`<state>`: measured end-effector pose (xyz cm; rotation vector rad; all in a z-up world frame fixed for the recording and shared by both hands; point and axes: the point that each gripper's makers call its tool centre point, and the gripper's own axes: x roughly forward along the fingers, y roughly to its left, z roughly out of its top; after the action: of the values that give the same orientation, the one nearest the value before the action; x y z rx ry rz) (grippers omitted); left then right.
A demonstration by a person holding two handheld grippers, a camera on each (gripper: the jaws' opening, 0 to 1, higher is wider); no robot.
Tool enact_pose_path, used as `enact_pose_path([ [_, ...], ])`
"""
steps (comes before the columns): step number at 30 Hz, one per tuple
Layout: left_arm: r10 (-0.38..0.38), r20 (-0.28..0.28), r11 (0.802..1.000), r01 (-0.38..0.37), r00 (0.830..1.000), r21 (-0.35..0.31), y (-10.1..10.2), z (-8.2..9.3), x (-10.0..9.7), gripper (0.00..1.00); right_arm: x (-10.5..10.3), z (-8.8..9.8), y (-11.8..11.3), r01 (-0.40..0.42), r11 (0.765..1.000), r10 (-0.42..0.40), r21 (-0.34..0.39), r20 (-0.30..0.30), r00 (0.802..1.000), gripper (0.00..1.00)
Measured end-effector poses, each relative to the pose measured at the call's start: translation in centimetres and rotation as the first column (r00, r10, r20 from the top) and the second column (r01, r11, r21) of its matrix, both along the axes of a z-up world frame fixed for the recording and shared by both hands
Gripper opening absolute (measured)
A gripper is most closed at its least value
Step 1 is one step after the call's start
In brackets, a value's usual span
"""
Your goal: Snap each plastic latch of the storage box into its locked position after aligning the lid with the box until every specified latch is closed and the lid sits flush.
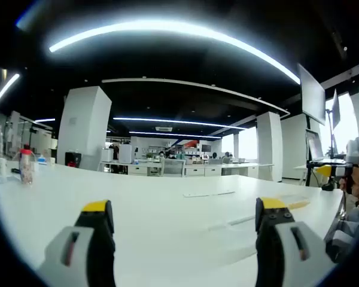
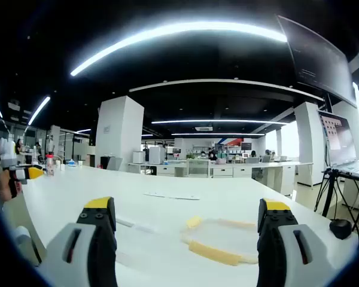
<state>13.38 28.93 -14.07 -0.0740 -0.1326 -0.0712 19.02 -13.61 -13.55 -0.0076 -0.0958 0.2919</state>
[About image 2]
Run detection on person's left hand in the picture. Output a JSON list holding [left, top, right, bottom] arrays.
[[0, 139, 18, 160]]

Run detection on clear container with yellow rim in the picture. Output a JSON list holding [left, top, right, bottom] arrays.
[[179, 215, 260, 267]]

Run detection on black tripod stand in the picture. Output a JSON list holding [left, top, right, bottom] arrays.
[[314, 167, 359, 237]]

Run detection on black computer mouse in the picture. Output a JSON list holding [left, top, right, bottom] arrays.
[[330, 219, 353, 240]]

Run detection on white office desk row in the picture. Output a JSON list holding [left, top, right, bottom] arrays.
[[127, 161, 314, 195]]

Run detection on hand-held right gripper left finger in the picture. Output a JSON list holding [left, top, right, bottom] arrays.
[[38, 196, 119, 287]]

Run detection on red-capped bottle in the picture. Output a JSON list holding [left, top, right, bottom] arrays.
[[45, 152, 55, 176]]

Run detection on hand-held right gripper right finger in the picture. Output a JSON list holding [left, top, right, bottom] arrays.
[[256, 197, 346, 287]]

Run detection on clear plastic storage box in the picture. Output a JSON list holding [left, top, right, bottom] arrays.
[[115, 217, 158, 268]]

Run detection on large black monitor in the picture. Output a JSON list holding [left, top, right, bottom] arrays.
[[276, 14, 358, 108]]

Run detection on ceiling light strip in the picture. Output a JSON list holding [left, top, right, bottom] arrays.
[[28, 95, 51, 126], [70, 21, 288, 77], [171, 132, 266, 137], [151, 119, 290, 126]]

